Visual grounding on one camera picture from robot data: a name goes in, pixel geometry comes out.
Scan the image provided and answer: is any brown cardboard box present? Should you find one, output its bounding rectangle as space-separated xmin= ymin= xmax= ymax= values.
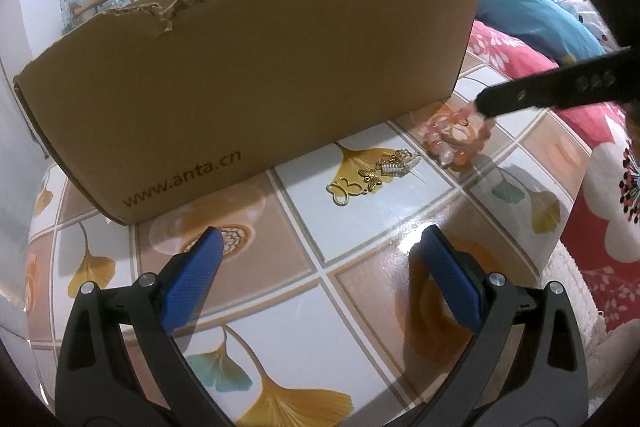
xmin=14 ymin=0 xmax=478 ymax=225

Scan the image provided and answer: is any white fluffy rug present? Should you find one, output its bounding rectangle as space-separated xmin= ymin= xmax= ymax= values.
xmin=540 ymin=241 xmax=608 ymax=361

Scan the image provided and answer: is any pink bead bracelet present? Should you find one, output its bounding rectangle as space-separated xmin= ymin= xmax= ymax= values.
xmin=422 ymin=98 xmax=499 ymax=170

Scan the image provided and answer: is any blue plush pillow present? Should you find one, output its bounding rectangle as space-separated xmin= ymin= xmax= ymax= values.
xmin=475 ymin=0 xmax=604 ymax=64

